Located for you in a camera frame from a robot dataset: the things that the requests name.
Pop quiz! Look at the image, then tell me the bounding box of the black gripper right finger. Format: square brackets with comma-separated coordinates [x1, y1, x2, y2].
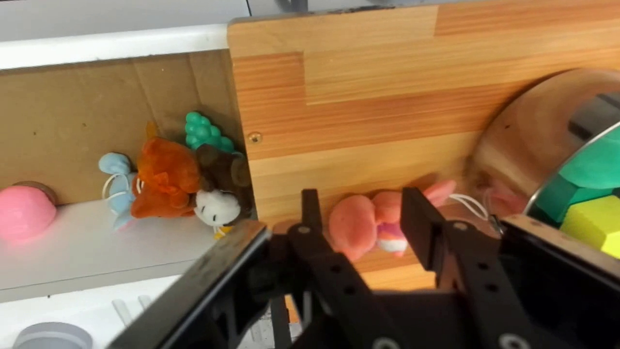
[401, 189, 536, 349]

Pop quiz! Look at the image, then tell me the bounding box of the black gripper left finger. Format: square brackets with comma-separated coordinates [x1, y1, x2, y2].
[287, 189, 411, 349]

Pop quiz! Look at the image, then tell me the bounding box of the white farmhouse sink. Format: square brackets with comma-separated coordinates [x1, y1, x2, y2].
[0, 0, 248, 349]

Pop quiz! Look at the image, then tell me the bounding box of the yellow block toy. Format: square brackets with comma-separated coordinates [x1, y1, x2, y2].
[560, 196, 620, 259]

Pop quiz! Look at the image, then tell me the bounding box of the steel pot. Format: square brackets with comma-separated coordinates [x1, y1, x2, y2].
[469, 70, 620, 216]

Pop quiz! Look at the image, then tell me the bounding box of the green round toy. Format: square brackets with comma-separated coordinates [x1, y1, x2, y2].
[529, 131, 620, 226]

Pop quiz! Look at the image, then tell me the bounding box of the orange brown plush toy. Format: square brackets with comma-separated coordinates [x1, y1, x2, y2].
[130, 132, 252, 235]

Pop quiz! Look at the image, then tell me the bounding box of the green grapes toy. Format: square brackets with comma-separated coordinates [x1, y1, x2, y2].
[184, 111, 234, 154]

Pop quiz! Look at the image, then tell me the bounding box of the light blue plush toy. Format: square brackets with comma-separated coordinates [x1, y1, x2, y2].
[99, 152, 135, 231]

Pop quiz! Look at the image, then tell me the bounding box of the grey toy faucet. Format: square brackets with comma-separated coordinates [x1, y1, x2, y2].
[11, 323, 93, 349]

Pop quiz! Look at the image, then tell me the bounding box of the pink ball toy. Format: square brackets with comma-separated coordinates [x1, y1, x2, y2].
[0, 185, 58, 243]

